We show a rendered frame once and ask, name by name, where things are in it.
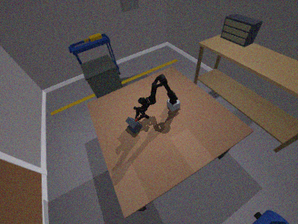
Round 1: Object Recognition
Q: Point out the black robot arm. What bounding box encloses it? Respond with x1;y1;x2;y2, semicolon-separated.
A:
137;74;178;113

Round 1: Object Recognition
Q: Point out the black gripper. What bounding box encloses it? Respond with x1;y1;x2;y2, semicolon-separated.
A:
133;106;149;121

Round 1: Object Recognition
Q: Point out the blue-grey sloped panel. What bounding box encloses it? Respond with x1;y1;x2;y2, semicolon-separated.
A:
125;117;142;134

